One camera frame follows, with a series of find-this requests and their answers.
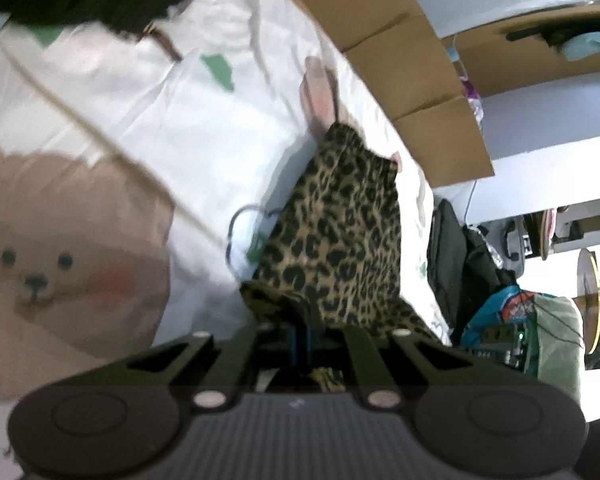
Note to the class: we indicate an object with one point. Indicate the cream bear printed blanket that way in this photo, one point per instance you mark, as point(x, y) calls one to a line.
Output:
point(180, 135)

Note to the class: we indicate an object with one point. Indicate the round black stool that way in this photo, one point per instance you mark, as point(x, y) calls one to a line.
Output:
point(547, 232)

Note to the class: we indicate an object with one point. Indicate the teal cloth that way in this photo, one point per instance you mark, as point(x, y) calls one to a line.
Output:
point(590, 45)

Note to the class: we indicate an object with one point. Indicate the green cloth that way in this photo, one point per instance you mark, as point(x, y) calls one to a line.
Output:
point(560, 345)

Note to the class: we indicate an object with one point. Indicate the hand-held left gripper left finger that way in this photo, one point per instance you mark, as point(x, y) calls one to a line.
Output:
point(294, 342)

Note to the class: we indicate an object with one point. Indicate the blue printed cloth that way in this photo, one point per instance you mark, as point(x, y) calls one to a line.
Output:
point(500, 310)

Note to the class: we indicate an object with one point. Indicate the flattened brown cardboard sheet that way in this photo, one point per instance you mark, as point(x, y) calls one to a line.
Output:
point(380, 35)

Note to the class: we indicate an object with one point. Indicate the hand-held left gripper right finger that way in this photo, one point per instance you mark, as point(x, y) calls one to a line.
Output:
point(314, 344)

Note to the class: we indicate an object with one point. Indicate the black folded garment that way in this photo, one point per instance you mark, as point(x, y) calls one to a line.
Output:
point(445, 260)

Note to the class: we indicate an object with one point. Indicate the leopard print garment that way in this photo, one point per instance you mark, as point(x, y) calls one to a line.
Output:
point(340, 230)

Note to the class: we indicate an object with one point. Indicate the tall brown cardboard box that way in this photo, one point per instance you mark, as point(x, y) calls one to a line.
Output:
point(520, 65)

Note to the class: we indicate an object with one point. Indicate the purple detergent pouch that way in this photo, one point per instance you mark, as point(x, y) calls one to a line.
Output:
point(471, 97)

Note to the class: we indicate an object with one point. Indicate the round yellow rimmed table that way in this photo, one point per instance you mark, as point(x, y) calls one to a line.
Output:
point(590, 300)

